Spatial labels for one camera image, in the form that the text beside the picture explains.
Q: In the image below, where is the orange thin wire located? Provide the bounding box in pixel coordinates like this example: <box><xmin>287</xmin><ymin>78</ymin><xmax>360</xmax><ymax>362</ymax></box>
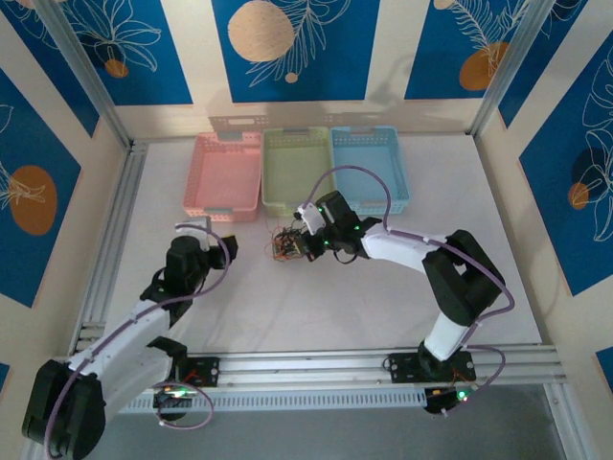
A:
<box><xmin>264</xmin><ymin>224</ymin><xmax>304</xmax><ymax>263</ymax></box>

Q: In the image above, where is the green perforated plastic basket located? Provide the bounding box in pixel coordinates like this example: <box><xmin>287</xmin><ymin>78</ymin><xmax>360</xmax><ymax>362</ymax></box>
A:
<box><xmin>260</xmin><ymin>126</ymin><xmax>337</xmax><ymax>216</ymax></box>

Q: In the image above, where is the blue perforated plastic basket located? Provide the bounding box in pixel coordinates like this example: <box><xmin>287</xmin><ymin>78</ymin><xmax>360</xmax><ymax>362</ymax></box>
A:
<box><xmin>329</xmin><ymin>125</ymin><xmax>412</xmax><ymax>216</ymax></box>

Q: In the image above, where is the pink perforated plastic basket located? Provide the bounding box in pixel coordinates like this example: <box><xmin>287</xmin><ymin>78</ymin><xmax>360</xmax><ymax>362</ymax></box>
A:
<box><xmin>181</xmin><ymin>131</ymin><xmax>263</xmax><ymax>224</ymax></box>

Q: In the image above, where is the black controller board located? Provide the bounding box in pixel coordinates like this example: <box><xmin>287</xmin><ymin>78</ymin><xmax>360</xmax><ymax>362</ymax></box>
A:
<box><xmin>423</xmin><ymin>385</ymin><xmax>480</xmax><ymax>416</ymax></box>
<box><xmin>151</xmin><ymin>382</ymin><xmax>198</xmax><ymax>423</ymax></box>

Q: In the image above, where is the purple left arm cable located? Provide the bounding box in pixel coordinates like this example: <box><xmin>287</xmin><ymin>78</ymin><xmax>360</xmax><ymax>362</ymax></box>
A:
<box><xmin>42</xmin><ymin>228</ymin><xmax>232</xmax><ymax>459</ymax></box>

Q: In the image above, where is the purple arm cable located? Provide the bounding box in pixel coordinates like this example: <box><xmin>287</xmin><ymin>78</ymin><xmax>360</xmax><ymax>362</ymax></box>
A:
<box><xmin>42</xmin><ymin>228</ymin><xmax>232</xmax><ymax>459</ymax></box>
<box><xmin>306</xmin><ymin>165</ymin><xmax>516</xmax><ymax>418</ymax></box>

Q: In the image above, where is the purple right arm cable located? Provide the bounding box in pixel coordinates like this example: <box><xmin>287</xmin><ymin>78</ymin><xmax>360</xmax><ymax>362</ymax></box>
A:
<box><xmin>306</xmin><ymin>165</ymin><xmax>516</xmax><ymax>418</ymax></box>

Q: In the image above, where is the aluminium side rail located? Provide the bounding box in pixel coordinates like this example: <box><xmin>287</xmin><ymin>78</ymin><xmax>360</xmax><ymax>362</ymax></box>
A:
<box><xmin>71</xmin><ymin>141</ymin><xmax>148</xmax><ymax>356</ymax></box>

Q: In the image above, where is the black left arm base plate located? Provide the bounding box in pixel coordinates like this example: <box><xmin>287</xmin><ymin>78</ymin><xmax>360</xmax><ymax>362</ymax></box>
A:
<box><xmin>183</xmin><ymin>356</ymin><xmax>221</xmax><ymax>387</ymax></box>

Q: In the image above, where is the aluminium frame rail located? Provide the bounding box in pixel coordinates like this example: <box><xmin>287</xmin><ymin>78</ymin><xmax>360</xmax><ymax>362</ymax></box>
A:
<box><xmin>52</xmin><ymin>344</ymin><xmax>561</xmax><ymax>384</ymax></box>

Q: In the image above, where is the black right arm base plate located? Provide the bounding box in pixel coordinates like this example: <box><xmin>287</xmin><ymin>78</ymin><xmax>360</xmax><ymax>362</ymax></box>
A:
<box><xmin>384</xmin><ymin>352</ymin><xmax>478</xmax><ymax>384</ymax></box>

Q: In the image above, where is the grey slotted cable duct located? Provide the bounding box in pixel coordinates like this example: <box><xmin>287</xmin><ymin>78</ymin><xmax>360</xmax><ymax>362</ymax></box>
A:
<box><xmin>119</xmin><ymin>388</ymin><xmax>428</xmax><ymax>414</ymax></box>

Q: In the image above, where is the aluminium frame post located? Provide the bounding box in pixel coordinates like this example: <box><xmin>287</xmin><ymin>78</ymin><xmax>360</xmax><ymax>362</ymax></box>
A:
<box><xmin>35</xmin><ymin>0</ymin><xmax>136</xmax><ymax>150</ymax></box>
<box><xmin>468</xmin><ymin>0</ymin><xmax>552</xmax><ymax>138</ymax></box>

